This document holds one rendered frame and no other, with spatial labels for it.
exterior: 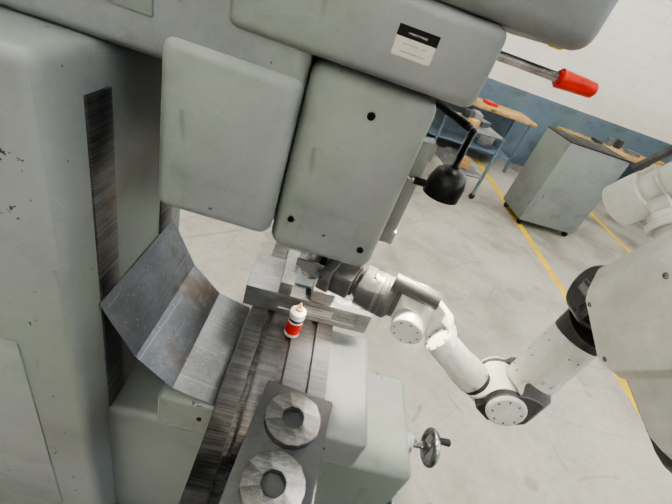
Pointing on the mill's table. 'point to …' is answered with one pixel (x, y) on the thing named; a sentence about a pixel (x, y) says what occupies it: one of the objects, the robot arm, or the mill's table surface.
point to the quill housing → (348, 161)
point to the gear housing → (386, 40)
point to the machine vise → (341, 312)
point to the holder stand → (280, 449)
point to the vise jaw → (321, 295)
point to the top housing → (544, 18)
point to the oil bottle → (295, 321)
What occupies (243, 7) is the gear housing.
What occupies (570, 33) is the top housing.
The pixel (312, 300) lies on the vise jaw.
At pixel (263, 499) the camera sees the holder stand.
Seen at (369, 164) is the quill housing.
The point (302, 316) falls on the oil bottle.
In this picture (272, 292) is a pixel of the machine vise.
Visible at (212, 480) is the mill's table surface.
